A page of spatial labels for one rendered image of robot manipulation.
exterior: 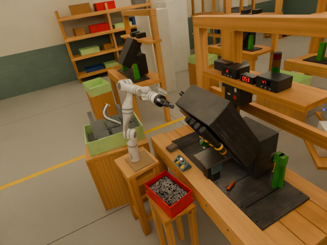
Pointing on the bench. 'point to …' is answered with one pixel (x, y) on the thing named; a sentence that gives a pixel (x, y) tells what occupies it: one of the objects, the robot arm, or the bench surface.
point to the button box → (183, 164)
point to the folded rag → (172, 147)
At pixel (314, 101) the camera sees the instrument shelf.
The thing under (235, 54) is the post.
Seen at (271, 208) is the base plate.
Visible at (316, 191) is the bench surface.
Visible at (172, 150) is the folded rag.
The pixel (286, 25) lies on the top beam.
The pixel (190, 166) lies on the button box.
